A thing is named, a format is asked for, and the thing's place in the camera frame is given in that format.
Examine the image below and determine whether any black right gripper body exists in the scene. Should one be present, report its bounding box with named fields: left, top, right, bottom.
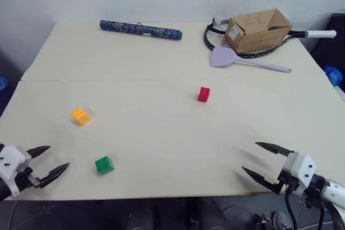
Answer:
left=273, top=171, right=300, bottom=196

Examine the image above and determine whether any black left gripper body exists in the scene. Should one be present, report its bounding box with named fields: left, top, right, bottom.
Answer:
left=13, top=166, right=44, bottom=192

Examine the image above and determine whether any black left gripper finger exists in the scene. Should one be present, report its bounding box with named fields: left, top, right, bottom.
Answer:
left=26, top=145, right=51, bottom=158
left=39, top=162, right=71, bottom=189

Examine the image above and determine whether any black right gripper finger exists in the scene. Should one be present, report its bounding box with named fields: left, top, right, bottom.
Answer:
left=254, top=141, right=295, bottom=158
left=241, top=166, right=280, bottom=195

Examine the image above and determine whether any grey shoe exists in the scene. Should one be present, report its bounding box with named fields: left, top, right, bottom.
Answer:
left=273, top=211, right=293, bottom=230

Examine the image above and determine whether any green toy block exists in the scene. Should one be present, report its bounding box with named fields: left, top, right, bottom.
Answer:
left=94, top=155, right=116, bottom=176

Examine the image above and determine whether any yellow toy block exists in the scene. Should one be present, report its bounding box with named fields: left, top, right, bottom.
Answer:
left=71, top=107, right=92, bottom=126

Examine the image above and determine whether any red toy block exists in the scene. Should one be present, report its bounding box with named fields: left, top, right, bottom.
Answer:
left=197, top=86, right=211, bottom=103

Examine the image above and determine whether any blue plastic bag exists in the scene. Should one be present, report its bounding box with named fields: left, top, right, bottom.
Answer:
left=324, top=65, right=343, bottom=87

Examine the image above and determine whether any lilac silicone spatula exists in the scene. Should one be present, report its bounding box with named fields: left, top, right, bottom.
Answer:
left=209, top=46, right=293, bottom=73

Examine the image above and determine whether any brown cardboard box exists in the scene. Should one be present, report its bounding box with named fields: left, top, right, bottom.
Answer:
left=224, top=8, right=293, bottom=53

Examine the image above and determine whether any blue patterned scroll tube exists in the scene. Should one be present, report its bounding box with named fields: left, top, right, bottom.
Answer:
left=99, top=19, right=183, bottom=41

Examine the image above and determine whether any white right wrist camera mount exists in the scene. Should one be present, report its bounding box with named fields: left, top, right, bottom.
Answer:
left=281, top=151, right=316, bottom=196

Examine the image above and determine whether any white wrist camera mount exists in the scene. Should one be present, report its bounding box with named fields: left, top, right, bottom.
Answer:
left=281, top=151, right=316, bottom=196
left=0, top=144, right=32, bottom=198

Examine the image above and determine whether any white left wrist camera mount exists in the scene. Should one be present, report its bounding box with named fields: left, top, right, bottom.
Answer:
left=0, top=144, right=32, bottom=198

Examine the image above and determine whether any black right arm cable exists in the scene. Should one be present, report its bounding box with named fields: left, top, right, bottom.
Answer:
left=284, top=184, right=299, bottom=230

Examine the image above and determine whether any black racket with white handle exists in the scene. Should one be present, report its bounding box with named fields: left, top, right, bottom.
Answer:
left=203, top=17, right=337, bottom=59

